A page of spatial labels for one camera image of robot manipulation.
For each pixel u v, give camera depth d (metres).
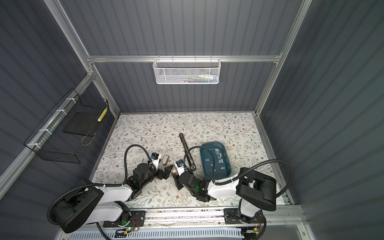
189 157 0.94
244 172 0.46
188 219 0.74
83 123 0.73
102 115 0.81
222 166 0.91
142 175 0.67
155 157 0.75
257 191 0.45
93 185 0.49
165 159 0.92
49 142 0.65
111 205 0.60
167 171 0.79
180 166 0.71
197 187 0.64
